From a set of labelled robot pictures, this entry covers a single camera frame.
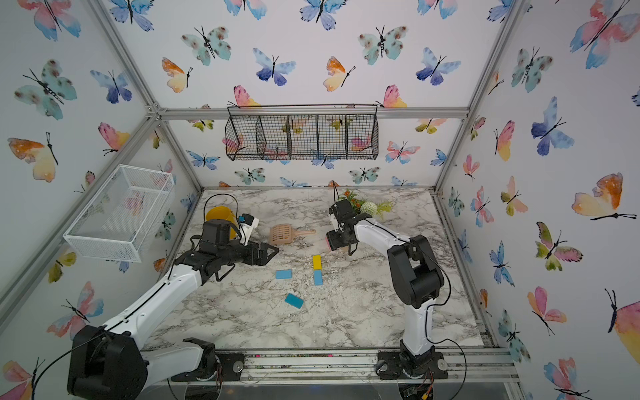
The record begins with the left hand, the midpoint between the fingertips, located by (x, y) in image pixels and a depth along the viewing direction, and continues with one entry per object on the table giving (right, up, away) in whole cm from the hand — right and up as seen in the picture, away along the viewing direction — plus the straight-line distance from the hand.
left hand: (269, 245), depth 82 cm
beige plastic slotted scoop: (0, +2, +22) cm, 22 cm away
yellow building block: (+15, -9, +14) cm, 22 cm away
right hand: (+23, +1, +14) cm, 27 cm away
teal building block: (+7, -20, +5) cm, 22 cm away
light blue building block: (+3, -12, +12) cm, 17 cm away
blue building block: (+15, -13, +11) cm, 23 cm away
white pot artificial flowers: (+31, +13, +12) cm, 36 cm away
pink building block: (+19, 0, +4) cm, 20 cm away
